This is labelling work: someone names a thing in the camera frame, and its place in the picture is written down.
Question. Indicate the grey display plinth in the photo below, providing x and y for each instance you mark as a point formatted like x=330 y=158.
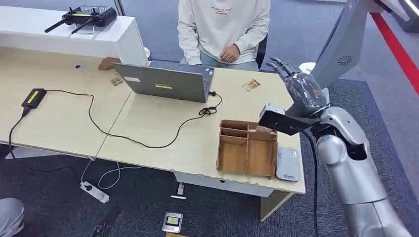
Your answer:
x=407 y=16

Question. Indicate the white counter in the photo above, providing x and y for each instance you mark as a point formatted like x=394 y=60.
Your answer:
x=108 y=41

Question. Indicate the grey laptop with yellow sticker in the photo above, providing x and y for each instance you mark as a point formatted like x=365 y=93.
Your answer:
x=163 y=83

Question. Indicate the small white device with screen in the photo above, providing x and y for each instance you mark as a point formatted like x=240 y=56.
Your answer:
x=172 y=222

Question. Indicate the person's left hand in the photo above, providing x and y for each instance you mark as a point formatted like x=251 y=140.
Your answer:
x=229 y=54

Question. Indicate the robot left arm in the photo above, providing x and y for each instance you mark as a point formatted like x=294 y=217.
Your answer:
x=9 y=216

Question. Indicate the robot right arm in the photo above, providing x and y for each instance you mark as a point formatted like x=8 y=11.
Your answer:
x=353 y=170

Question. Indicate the robot grey right hand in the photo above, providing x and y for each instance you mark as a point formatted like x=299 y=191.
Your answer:
x=306 y=93

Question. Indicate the white power strip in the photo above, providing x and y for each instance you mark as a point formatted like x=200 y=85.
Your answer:
x=95 y=192

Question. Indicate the white grey router box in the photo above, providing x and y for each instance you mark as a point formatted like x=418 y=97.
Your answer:
x=288 y=165

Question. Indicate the patterned card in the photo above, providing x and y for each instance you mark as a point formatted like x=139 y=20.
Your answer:
x=115 y=79

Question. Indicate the wooden compartment box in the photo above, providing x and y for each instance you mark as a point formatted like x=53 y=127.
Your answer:
x=260 y=158

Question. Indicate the white desk bracket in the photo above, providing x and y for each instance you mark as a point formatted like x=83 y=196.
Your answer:
x=179 y=191

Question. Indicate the person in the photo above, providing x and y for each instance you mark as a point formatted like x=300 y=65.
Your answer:
x=222 y=29

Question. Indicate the brown cardboard piece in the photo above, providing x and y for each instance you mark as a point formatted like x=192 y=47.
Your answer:
x=108 y=63

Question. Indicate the clear controller stand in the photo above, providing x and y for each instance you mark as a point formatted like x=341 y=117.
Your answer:
x=85 y=31

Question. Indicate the white round base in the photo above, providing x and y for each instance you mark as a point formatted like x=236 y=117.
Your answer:
x=306 y=67

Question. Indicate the robot's black left foot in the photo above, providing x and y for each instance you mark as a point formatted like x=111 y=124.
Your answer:
x=104 y=227

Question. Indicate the black power adapter yellow label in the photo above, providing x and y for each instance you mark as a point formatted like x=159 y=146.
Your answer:
x=33 y=98

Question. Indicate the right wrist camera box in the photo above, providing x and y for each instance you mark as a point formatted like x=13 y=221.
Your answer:
x=278 y=119

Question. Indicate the black controller with antennas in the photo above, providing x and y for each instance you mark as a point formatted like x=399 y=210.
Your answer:
x=95 y=17

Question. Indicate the black chair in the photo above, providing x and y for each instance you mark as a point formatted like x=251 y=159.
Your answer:
x=262 y=49

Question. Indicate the pale wooden desk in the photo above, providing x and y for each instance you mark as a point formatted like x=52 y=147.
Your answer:
x=157 y=127

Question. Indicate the grey kiosk stand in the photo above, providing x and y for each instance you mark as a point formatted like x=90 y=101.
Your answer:
x=347 y=42

